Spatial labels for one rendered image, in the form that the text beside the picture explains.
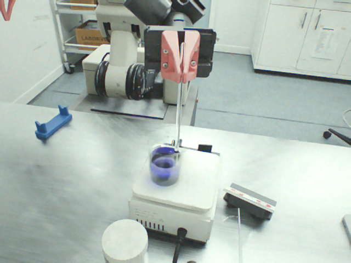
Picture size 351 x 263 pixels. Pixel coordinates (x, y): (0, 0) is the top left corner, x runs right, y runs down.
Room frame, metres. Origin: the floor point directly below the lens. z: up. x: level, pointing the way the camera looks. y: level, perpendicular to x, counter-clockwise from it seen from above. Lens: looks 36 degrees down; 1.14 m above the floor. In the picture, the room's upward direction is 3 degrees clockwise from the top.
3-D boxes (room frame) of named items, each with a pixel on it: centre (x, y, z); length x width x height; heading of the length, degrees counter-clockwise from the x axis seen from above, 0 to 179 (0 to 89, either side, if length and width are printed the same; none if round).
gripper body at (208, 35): (0.41, 0.00, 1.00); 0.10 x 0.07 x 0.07; 93
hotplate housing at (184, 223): (0.33, -0.02, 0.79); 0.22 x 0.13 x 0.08; 168
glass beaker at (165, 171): (0.29, 0.01, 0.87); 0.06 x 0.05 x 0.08; 67
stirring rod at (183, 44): (0.30, -0.01, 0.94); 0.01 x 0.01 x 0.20; 2
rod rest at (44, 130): (0.53, 0.29, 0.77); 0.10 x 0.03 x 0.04; 160
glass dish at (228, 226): (0.26, -0.11, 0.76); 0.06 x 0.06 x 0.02
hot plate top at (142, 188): (0.30, -0.01, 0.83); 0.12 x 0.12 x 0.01; 78
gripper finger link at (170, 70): (0.34, -0.01, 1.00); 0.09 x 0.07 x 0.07; 3
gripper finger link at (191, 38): (0.34, 0.01, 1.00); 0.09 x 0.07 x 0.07; 3
